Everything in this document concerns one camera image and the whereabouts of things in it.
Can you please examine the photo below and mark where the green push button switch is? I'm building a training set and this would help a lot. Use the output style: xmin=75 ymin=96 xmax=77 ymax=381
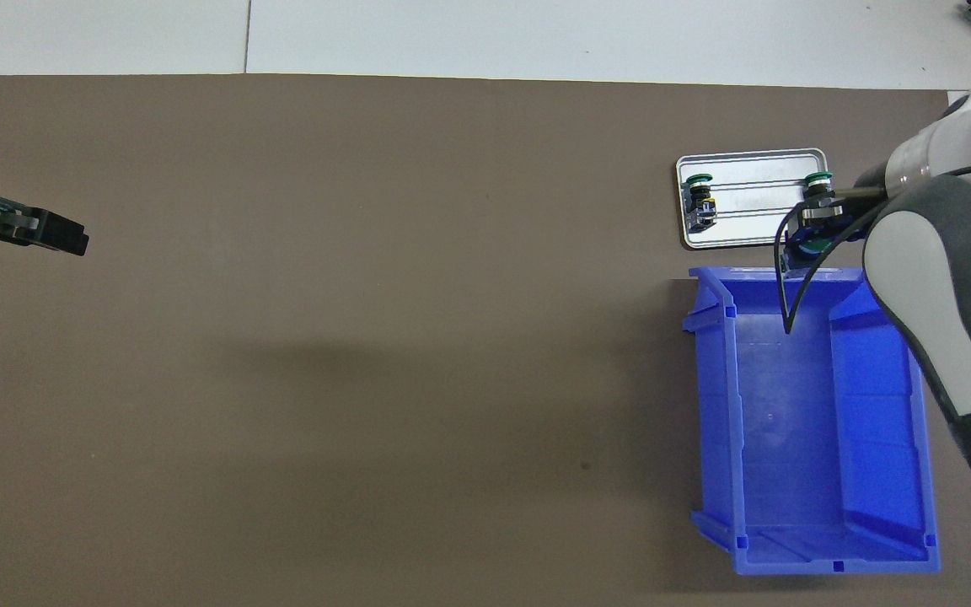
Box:
xmin=799 ymin=170 xmax=842 ymax=233
xmin=793 ymin=232 xmax=836 ymax=269
xmin=682 ymin=172 xmax=720 ymax=233

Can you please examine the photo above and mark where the brown table mat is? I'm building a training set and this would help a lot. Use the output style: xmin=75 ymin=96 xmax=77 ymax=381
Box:
xmin=0 ymin=74 xmax=971 ymax=607

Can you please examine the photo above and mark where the blue plastic storage bin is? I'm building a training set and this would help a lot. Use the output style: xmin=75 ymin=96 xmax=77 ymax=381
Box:
xmin=681 ymin=266 xmax=941 ymax=577

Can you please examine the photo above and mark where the silver metal tray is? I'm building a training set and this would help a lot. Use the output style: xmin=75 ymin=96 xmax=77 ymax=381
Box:
xmin=675 ymin=148 xmax=840 ymax=250

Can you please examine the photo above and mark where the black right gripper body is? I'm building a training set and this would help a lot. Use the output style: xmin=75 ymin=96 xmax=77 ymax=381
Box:
xmin=831 ymin=164 xmax=895 ymax=245

